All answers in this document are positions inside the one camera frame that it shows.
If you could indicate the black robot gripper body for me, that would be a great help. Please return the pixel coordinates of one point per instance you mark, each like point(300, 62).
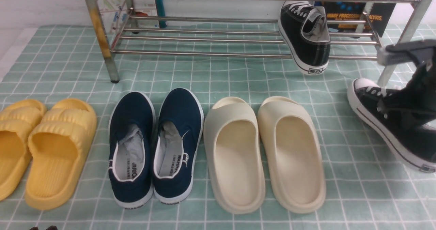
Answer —
point(414, 105)

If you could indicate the grey black gripper finger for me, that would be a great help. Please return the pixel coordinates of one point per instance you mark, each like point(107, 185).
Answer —
point(417, 52)

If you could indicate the black canvas sneaker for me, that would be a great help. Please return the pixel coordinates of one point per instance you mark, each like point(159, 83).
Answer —
point(414, 147)
point(304, 29)

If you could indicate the metal shoe rack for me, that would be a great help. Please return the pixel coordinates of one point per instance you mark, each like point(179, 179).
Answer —
point(226, 23)

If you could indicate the black image processing book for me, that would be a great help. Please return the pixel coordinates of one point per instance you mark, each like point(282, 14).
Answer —
point(379, 15)

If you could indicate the green checkered tablecloth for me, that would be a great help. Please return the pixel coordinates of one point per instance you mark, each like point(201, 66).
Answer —
point(367, 188)

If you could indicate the right cream slide slipper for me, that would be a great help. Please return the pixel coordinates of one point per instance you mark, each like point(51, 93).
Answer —
point(293, 154)

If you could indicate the cream slide slipper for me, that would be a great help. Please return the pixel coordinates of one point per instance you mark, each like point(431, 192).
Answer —
point(232, 145)
point(293, 154)

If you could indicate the left cream slide slipper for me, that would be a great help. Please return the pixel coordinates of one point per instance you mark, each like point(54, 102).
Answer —
point(232, 145)

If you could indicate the right navy slip-on shoe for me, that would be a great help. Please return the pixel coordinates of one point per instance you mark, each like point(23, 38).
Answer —
point(179, 131)

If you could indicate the navy slip-on shoe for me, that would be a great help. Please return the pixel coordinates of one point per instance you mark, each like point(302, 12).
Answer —
point(179, 131)
point(130, 136)

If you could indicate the teal vertical pole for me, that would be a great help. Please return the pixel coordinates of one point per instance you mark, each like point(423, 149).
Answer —
point(161, 13)

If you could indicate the left navy slip-on shoe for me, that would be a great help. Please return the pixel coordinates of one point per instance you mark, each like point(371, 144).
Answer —
point(130, 136)

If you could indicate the colourful map poster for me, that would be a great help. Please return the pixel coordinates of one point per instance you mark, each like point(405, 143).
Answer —
point(114, 13)

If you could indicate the right yellow slide slipper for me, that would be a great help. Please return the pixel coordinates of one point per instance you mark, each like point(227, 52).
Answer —
point(59, 146)

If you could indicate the yellow slide slipper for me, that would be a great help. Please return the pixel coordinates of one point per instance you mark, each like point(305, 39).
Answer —
point(17, 121)
point(59, 146)

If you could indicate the dark object at bottom edge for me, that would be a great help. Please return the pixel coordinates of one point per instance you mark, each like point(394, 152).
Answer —
point(52, 227)

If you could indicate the left yellow slide slipper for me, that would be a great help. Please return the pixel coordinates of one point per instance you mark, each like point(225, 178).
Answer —
point(17, 121)

